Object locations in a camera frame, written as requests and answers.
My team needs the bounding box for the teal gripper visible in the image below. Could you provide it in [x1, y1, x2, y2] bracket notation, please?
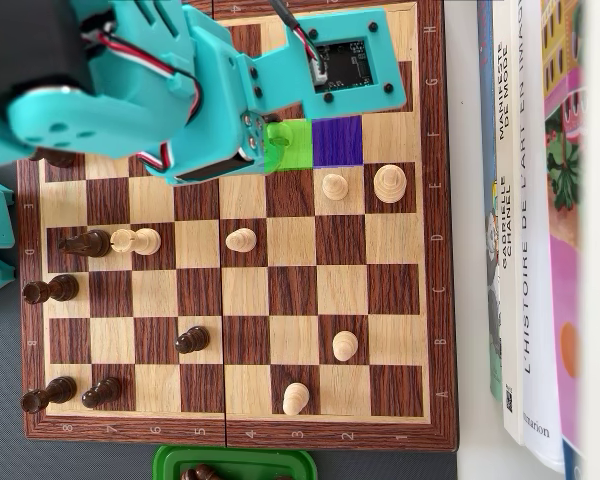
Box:
[144, 4, 284, 187]

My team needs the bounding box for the light wooden pawn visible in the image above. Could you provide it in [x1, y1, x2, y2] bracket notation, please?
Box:
[224, 227, 258, 253]
[331, 330, 359, 363]
[282, 382, 311, 417]
[265, 121, 295, 151]
[321, 173, 350, 203]

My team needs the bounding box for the wooden folding chess board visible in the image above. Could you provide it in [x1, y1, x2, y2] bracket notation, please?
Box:
[11, 0, 462, 454]

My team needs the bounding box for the dark wooden chess piece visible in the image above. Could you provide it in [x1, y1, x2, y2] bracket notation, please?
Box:
[179, 463, 231, 480]

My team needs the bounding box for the light wooden king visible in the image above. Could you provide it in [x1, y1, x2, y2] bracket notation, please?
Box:
[372, 164, 408, 204]

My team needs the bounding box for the light wooden rook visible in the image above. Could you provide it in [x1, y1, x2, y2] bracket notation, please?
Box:
[109, 227, 162, 257]

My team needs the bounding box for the dark wooden knight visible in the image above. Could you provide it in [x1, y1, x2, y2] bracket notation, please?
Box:
[57, 229, 113, 259]

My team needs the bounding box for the dark wooden king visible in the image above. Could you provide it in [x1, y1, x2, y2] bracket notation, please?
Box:
[29, 152, 79, 169]

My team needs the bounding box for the dark wooden pawn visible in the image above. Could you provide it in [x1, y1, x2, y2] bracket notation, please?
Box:
[81, 376, 123, 409]
[174, 325, 212, 355]

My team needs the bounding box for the dark wooden rook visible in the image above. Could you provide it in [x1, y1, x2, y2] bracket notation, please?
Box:
[20, 375, 79, 415]
[21, 273, 80, 306]

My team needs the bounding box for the white Gabrielle Chanel book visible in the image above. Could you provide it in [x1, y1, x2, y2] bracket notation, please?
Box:
[493, 0, 525, 445]

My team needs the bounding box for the white art history book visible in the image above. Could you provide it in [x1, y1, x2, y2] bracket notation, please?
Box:
[508, 0, 566, 474]

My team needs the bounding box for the colourful pink book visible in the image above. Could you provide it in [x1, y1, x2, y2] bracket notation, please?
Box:
[539, 0, 589, 480]

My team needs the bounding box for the green plastic tray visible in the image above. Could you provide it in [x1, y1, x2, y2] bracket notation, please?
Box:
[152, 444, 319, 480]

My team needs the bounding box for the red white black servo cable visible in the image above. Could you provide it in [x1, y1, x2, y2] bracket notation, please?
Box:
[79, 19, 204, 124]
[139, 142, 179, 174]

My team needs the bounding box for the black camera cable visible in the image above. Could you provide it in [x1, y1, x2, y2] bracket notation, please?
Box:
[268, 0, 329, 81]

